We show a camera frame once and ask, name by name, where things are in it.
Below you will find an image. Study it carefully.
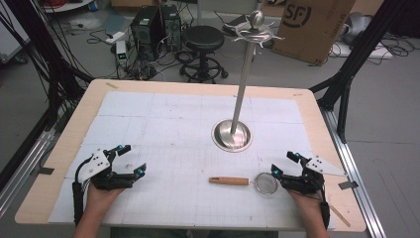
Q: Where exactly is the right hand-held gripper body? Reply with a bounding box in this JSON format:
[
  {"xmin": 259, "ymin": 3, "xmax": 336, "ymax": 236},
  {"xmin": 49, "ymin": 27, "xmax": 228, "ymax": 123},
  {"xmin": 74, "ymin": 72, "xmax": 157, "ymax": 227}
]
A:
[{"xmin": 280, "ymin": 156, "xmax": 347, "ymax": 195}]

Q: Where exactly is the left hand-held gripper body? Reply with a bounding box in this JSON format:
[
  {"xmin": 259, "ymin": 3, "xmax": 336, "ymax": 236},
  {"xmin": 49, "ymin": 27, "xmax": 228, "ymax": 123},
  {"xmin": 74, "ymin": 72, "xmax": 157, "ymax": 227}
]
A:
[{"xmin": 78, "ymin": 148, "xmax": 137, "ymax": 192}]

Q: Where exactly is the wooden-handled mesh strainer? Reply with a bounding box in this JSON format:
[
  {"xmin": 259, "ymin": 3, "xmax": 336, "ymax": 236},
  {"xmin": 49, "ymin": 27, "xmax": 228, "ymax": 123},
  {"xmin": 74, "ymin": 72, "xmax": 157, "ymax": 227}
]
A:
[{"xmin": 208, "ymin": 172, "xmax": 280, "ymax": 196}]

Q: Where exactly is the steel hook stand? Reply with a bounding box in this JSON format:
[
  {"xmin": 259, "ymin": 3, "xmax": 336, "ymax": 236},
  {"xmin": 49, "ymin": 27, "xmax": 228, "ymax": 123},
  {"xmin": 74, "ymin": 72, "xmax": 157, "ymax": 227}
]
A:
[{"xmin": 211, "ymin": 9, "xmax": 285, "ymax": 154}]

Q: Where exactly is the person's right hand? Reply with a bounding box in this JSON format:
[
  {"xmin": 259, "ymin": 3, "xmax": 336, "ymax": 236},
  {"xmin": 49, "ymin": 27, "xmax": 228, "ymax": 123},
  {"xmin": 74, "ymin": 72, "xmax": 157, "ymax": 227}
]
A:
[{"xmin": 286, "ymin": 189, "xmax": 323, "ymax": 213}]

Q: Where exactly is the person's left hand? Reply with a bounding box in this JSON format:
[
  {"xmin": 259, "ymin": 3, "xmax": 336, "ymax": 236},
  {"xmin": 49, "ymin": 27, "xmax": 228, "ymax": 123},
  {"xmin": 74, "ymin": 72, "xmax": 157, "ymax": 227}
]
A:
[{"xmin": 86, "ymin": 182, "xmax": 126, "ymax": 213}]

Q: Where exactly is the white grid mat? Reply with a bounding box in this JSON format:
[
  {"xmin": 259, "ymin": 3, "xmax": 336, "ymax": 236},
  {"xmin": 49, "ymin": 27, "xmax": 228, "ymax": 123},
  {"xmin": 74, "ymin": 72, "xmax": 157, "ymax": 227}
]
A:
[{"xmin": 48, "ymin": 90, "xmax": 348, "ymax": 231}]

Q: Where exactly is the thin wooden stick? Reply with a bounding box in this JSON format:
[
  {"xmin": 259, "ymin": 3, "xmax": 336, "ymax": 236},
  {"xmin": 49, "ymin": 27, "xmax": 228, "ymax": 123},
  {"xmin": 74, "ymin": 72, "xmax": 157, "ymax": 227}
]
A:
[{"xmin": 330, "ymin": 203, "xmax": 352, "ymax": 228}]

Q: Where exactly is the white device with green display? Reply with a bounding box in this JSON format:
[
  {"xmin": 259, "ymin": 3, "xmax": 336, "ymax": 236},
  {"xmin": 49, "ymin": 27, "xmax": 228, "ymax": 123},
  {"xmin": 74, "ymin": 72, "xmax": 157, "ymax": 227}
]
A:
[{"xmin": 115, "ymin": 40, "xmax": 129, "ymax": 67}]

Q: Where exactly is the white power strip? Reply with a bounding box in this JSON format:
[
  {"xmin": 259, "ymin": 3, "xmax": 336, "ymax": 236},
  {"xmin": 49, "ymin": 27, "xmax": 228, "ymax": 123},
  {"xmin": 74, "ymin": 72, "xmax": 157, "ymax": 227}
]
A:
[{"xmin": 105, "ymin": 31, "xmax": 127, "ymax": 46}]

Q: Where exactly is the large black computer tower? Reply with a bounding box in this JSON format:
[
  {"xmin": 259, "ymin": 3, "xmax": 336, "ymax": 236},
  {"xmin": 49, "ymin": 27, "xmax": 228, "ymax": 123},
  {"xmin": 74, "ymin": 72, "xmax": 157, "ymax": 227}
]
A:
[{"xmin": 130, "ymin": 5, "xmax": 166, "ymax": 62}]

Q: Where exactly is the white flat board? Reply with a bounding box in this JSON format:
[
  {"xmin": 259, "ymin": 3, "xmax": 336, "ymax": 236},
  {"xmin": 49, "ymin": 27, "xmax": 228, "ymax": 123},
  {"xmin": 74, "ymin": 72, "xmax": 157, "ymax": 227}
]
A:
[{"xmin": 330, "ymin": 41, "xmax": 394, "ymax": 60}]

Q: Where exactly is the brown cardboard box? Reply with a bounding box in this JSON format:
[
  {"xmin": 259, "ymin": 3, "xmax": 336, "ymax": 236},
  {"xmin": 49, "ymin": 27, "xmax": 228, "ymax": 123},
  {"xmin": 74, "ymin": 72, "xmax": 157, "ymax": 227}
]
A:
[{"xmin": 271, "ymin": 0, "xmax": 357, "ymax": 65}]

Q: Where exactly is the slim black computer tower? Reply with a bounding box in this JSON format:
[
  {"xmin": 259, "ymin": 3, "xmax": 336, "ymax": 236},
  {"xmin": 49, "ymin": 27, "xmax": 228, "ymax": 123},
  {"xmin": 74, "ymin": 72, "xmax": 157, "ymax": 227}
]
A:
[{"xmin": 160, "ymin": 4, "xmax": 183, "ymax": 53}]

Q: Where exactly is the black round stool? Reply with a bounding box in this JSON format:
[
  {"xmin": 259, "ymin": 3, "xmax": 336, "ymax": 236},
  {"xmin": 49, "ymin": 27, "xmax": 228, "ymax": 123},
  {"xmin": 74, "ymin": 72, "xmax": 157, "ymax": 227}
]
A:
[{"xmin": 174, "ymin": 25, "xmax": 230, "ymax": 84}]

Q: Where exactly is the grey rounded object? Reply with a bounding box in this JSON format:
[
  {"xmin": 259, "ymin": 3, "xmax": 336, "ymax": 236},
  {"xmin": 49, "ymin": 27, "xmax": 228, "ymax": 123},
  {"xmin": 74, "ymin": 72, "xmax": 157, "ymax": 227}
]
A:
[{"xmin": 340, "ymin": 11, "xmax": 373, "ymax": 45}]

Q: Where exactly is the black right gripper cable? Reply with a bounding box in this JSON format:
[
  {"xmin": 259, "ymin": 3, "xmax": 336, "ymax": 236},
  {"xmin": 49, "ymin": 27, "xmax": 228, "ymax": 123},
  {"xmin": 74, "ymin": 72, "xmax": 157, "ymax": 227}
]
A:
[{"xmin": 317, "ymin": 187, "xmax": 332, "ymax": 231}]

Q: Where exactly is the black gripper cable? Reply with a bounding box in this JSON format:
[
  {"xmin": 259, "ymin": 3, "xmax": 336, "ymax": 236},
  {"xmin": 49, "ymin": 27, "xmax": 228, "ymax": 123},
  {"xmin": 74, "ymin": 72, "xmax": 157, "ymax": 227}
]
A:
[
  {"xmin": 317, "ymin": 187, "xmax": 332, "ymax": 231},
  {"xmin": 71, "ymin": 156, "xmax": 94, "ymax": 228}
]

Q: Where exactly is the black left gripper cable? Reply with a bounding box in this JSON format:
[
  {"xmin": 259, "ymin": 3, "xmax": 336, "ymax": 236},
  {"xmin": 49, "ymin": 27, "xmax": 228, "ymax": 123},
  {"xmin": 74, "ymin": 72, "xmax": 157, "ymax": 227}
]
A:
[{"xmin": 71, "ymin": 156, "xmax": 94, "ymax": 228}]

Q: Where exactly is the aluminium rail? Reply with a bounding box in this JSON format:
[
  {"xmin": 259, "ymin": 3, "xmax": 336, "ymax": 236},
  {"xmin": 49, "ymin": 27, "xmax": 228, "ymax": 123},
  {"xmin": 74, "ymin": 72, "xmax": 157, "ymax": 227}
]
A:
[
  {"xmin": 318, "ymin": 107, "xmax": 387, "ymax": 238},
  {"xmin": 0, "ymin": 130, "xmax": 55, "ymax": 216}
]

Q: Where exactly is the black metal frame with cables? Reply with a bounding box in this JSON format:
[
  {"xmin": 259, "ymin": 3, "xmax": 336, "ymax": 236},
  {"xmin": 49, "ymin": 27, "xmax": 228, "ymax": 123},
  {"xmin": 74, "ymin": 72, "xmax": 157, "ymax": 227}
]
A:
[{"xmin": 0, "ymin": 0, "xmax": 94, "ymax": 133}]

